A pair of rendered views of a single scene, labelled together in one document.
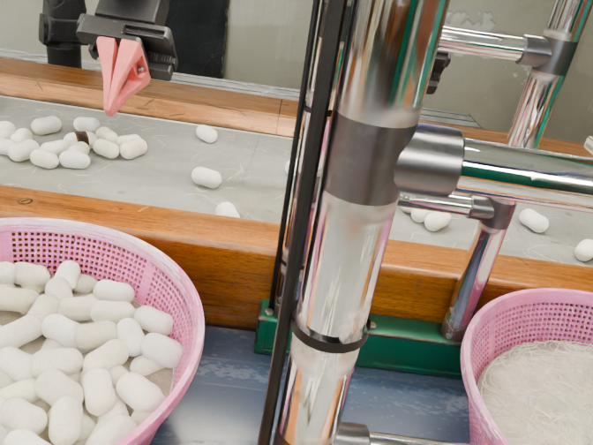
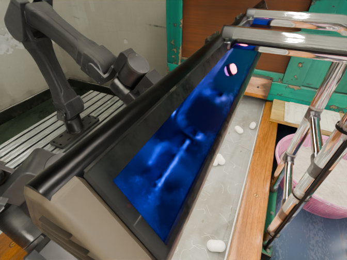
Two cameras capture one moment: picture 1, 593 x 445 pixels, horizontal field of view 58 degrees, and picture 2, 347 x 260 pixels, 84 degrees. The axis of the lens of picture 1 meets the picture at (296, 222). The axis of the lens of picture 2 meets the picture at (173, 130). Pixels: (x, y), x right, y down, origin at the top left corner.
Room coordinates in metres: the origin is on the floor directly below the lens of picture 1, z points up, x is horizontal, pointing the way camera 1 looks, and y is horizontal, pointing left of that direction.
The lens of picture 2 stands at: (0.47, 0.24, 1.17)
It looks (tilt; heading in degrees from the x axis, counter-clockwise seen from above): 39 degrees down; 299
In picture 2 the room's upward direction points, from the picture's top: straight up
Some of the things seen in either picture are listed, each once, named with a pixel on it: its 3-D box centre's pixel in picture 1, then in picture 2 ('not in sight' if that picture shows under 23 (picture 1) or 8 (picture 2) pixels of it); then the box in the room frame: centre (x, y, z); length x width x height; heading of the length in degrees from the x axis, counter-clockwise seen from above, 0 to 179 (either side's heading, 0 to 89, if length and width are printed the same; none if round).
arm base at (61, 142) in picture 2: not in sight; (73, 123); (1.11, -0.09, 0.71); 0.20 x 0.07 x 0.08; 95
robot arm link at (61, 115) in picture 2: not in sight; (70, 109); (1.10, -0.10, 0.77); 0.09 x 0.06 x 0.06; 93
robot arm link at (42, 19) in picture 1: (65, 30); not in sight; (1.05, 0.50, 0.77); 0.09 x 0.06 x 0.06; 128
